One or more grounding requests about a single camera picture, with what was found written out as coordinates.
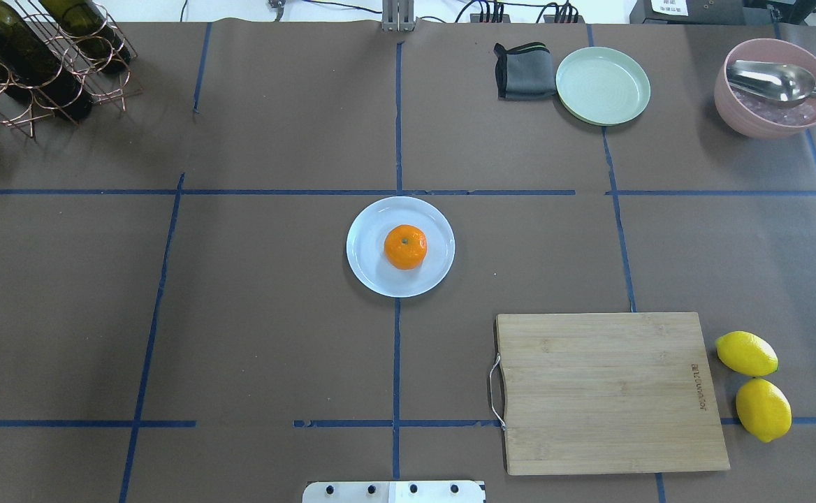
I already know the yellow lemon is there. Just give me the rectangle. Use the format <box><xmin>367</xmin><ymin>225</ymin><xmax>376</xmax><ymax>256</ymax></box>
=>
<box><xmin>734</xmin><ymin>378</ymin><xmax>792</xmax><ymax>443</ymax></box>
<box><xmin>715</xmin><ymin>330</ymin><xmax>779</xmax><ymax>378</ymax></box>

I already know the light blue plate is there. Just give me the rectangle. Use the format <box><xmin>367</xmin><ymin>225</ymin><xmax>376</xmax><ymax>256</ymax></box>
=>
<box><xmin>345</xmin><ymin>196</ymin><xmax>456</xmax><ymax>298</ymax></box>

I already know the yellow lemon right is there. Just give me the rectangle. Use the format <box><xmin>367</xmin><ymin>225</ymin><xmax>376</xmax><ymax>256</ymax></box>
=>
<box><xmin>734</xmin><ymin>378</ymin><xmax>792</xmax><ymax>443</ymax></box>

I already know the pink bowl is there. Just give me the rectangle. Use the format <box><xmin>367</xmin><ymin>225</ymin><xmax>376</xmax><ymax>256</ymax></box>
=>
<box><xmin>713</xmin><ymin>38</ymin><xmax>816</xmax><ymax>139</ymax></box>

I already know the green plate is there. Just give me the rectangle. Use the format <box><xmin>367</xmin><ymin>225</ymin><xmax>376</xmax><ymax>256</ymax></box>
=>
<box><xmin>555</xmin><ymin>47</ymin><xmax>652</xmax><ymax>126</ymax></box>

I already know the metal scoop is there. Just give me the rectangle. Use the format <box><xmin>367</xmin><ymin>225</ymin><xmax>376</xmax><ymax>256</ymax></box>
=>
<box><xmin>725</xmin><ymin>60</ymin><xmax>816</xmax><ymax>105</ymax></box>

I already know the aluminium frame post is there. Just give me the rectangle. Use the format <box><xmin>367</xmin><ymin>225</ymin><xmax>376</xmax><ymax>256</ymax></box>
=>
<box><xmin>381</xmin><ymin>0</ymin><xmax>416</xmax><ymax>32</ymax></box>

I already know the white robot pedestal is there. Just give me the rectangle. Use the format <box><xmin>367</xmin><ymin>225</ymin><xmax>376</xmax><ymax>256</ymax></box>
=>
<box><xmin>302</xmin><ymin>479</ymin><xmax>487</xmax><ymax>502</ymax></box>

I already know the orange fruit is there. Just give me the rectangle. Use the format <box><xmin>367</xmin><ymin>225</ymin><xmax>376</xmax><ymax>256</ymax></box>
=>
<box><xmin>384</xmin><ymin>225</ymin><xmax>428</xmax><ymax>270</ymax></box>

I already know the wooden cutting board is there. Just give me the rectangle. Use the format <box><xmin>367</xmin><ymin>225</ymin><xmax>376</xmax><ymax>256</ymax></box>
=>
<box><xmin>495</xmin><ymin>312</ymin><xmax>730</xmax><ymax>476</ymax></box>

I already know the copper wire bottle rack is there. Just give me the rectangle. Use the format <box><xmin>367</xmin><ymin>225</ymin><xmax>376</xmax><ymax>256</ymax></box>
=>
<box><xmin>0</xmin><ymin>1</ymin><xmax>144</xmax><ymax>138</ymax></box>

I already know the dark folded cloth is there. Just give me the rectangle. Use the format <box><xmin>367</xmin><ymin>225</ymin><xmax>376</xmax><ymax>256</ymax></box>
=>
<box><xmin>494</xmin><ymin>42</ymin><xmax>558</xmax><ymax>101</ymax></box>

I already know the yellow lemon left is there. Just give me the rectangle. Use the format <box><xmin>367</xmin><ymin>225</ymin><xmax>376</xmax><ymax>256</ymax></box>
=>
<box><xmin>715</xmin><ymin>330</ymin><xmax>779</xmax><ymax>378</ymax></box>

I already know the dark wine bottle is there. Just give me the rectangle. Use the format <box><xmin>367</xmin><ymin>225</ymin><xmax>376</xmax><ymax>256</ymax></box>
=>
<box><xmin>0</xmin><ymin>1</ymin><xmax>93</xmax><ymax>123</ymax></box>
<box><xmin>40</xmin><ymin>1</ymin><xmax>131</xmax><ymax>75</ymax></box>

